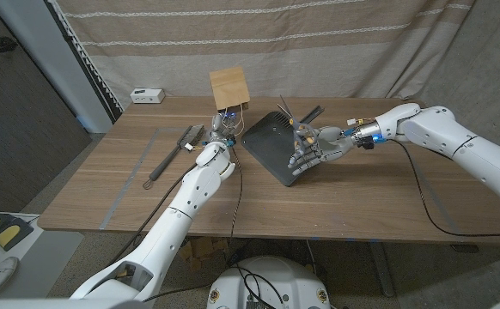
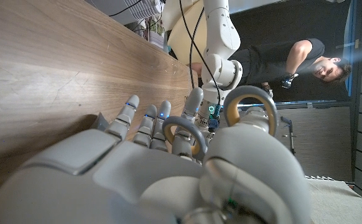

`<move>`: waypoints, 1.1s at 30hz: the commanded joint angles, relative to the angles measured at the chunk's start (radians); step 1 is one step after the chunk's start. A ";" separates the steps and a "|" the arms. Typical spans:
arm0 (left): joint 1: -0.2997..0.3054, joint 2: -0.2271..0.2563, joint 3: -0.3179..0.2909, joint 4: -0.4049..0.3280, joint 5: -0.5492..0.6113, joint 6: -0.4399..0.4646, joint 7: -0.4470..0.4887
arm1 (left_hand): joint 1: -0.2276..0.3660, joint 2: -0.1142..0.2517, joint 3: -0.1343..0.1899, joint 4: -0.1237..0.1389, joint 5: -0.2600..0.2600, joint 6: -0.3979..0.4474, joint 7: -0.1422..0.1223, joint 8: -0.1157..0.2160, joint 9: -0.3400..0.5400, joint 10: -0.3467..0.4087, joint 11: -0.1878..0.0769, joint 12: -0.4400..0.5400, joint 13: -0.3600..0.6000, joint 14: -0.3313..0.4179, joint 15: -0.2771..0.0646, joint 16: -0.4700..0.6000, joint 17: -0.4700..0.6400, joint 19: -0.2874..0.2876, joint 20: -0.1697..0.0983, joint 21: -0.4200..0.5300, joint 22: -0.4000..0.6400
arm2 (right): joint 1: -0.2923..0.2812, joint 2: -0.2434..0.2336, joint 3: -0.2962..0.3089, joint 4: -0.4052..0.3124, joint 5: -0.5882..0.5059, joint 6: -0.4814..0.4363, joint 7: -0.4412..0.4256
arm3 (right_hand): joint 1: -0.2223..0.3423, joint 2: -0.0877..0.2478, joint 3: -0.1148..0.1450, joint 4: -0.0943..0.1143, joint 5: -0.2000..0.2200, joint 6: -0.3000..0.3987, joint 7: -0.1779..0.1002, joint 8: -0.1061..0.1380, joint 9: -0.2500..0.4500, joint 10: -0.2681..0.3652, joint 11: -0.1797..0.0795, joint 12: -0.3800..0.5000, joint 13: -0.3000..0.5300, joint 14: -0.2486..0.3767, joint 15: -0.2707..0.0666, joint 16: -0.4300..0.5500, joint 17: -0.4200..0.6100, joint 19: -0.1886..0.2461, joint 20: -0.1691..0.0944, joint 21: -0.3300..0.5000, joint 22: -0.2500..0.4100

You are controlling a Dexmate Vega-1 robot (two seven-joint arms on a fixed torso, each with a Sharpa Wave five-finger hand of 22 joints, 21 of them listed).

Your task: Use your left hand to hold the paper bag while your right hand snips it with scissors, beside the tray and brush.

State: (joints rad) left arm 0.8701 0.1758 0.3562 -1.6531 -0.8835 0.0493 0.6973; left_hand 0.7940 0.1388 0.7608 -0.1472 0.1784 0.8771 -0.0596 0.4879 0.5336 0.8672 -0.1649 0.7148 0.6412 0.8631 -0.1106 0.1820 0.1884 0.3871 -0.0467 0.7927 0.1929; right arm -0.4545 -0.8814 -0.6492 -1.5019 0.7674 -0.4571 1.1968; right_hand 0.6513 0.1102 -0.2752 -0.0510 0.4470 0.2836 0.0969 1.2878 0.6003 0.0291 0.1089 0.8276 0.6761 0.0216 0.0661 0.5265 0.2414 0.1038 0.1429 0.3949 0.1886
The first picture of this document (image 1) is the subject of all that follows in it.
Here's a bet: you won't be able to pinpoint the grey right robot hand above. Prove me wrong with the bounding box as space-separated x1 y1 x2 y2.
287 122 383 178

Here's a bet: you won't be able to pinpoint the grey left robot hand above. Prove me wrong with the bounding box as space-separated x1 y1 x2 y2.
206 111 240 150

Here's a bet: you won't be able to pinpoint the orange grey handled scissors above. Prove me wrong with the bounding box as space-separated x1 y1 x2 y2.
276 94 316 161

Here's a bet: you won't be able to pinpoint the brown paper bag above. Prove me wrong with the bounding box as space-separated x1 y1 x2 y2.
208 65 252 136

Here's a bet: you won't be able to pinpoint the black hand brush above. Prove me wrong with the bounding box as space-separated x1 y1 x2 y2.
142 124 206 191

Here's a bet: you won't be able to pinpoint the black plastic dustpan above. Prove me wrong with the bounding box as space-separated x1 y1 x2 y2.
240 106 326 188

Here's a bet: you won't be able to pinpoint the white power strip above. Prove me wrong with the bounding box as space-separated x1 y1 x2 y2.
130 88 166 105

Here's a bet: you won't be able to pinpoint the beige striped curtain backdrop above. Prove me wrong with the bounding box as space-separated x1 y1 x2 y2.
54 0 477 100

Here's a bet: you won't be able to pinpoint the brown cardboard scraps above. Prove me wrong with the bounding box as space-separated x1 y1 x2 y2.
180 237 230 271

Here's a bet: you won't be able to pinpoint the grey table leg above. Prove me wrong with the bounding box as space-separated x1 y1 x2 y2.
368 241 396 298

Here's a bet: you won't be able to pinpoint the black strip with white trim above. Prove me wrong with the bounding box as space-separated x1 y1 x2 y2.
46 0 125 124

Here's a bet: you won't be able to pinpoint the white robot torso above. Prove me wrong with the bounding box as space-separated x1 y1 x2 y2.
206 256 332 309

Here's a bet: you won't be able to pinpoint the grey floor mat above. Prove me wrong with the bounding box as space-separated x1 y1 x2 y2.
0 209 83 300

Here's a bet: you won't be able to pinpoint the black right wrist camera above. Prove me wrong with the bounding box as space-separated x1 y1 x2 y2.
352 134 385 151

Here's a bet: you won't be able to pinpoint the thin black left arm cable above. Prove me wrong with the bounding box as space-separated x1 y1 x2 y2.
141 147 245 304

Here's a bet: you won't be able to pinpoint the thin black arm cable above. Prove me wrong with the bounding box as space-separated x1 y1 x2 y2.
141 147 245 304
388 139 500 239

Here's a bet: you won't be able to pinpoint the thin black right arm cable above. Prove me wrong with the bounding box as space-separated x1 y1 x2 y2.
388 139 500 239

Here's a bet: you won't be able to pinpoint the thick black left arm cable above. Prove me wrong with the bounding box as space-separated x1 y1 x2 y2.
102 162 198 268

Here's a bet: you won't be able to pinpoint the black torso cables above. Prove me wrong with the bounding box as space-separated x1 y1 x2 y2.
229 264 285 309

